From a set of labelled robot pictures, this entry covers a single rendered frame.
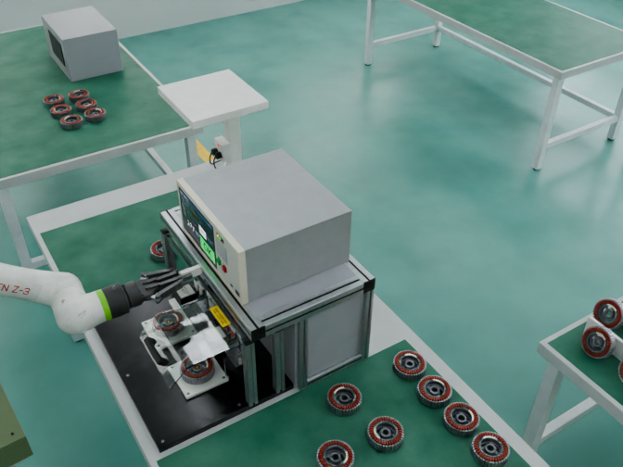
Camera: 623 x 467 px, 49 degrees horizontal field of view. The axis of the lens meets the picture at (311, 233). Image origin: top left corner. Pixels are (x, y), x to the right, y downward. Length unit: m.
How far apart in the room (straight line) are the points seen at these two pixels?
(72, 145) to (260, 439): 2.02
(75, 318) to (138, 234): 1.06
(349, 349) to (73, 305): 0.91
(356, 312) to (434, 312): 1.49
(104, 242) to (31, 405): 0.89
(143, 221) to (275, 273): 1.12
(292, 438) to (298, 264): 0.54
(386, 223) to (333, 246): 2.12
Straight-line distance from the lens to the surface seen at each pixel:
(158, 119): 3.83
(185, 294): 2.41
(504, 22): 5.23
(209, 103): 2.95
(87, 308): 1.99
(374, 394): 2.31
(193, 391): 2.30
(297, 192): 2.16
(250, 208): 2.10
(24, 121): 4.00
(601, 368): 2.58
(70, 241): 3.03
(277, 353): 2.14
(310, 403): 2.28
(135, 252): 2.89
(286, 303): 2.07
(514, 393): 3.41
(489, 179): 4.78
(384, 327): 2.52
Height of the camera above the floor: 2.55
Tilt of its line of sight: 38 degrees down
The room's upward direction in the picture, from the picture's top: 1 degrees clockwise
